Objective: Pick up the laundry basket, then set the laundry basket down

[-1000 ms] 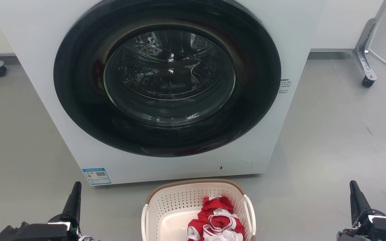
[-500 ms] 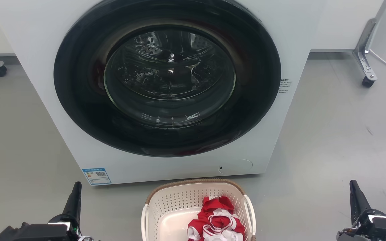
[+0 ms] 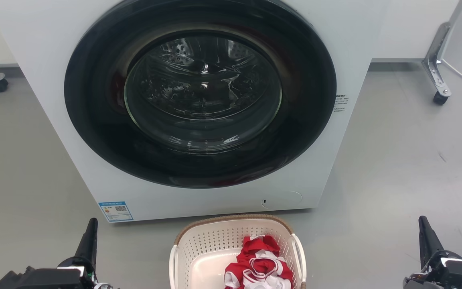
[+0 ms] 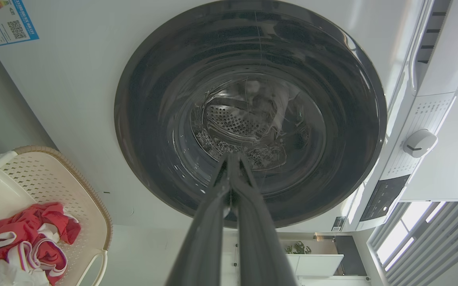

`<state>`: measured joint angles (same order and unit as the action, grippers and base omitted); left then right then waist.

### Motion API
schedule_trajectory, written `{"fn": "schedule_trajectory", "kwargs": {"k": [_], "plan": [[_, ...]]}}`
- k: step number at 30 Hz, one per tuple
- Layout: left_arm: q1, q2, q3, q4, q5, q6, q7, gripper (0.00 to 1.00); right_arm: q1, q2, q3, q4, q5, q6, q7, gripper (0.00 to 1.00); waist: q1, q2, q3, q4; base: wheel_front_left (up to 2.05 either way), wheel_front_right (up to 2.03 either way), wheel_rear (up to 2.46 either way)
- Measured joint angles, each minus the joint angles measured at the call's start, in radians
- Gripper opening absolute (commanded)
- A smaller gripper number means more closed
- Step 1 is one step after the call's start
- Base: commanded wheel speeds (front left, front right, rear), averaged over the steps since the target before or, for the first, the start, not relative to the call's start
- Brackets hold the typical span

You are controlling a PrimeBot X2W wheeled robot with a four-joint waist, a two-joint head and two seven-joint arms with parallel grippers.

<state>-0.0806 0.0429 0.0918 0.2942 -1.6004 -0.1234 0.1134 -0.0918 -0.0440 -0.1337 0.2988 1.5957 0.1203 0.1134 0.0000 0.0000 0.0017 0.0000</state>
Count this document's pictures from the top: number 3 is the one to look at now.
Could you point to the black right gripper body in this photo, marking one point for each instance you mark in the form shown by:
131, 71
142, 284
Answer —
455, 275

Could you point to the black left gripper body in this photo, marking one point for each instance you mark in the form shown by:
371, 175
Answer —
46, 279

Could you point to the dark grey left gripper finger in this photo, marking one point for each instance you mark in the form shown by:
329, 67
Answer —
88, 245

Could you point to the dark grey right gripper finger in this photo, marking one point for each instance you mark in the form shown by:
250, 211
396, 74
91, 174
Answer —
427, 241

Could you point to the cream perforated laundry basket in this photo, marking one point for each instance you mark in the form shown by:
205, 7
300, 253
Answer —
215, 245

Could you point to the blue energy label sticker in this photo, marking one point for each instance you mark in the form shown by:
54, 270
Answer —
115, 211

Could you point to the round white filter cover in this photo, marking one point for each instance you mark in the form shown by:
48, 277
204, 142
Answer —
282, 199

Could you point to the red and white garment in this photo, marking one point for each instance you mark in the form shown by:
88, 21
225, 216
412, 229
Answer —
261, 265

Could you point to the white front-load washing machine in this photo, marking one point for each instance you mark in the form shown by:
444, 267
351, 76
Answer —
46, 80

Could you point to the dark round washing machine door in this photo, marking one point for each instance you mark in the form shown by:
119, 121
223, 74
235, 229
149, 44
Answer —
203, 92

